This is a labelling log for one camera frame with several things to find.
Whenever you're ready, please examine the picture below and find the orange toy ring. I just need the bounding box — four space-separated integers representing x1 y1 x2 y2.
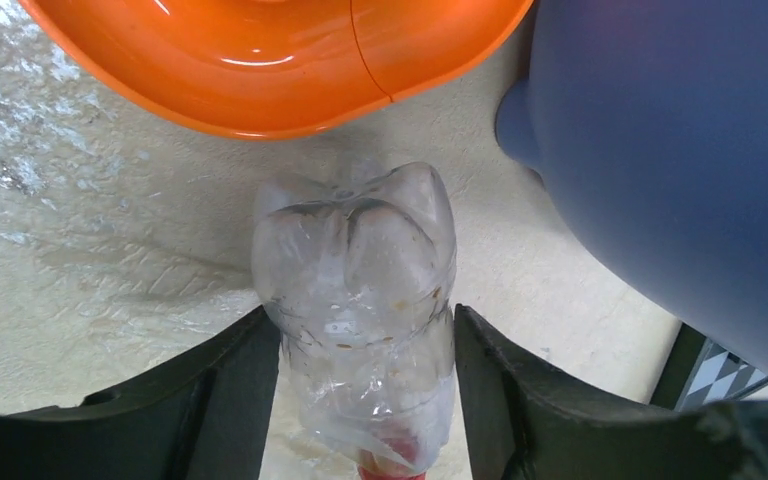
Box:
18 0 536 142

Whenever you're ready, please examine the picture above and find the small clear bottle red cap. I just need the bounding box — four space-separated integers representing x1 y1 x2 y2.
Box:
251 162 457 479

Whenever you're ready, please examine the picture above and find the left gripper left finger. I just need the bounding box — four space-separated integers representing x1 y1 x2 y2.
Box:
0 307 281 479

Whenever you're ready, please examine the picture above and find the blue plastic bin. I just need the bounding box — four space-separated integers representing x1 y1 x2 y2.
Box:
496 1 768 374

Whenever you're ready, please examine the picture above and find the black white chessboard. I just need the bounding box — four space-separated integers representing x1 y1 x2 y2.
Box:
650 324 768 411

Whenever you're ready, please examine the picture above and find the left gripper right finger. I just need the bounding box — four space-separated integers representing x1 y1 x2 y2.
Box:
454 305 768 480

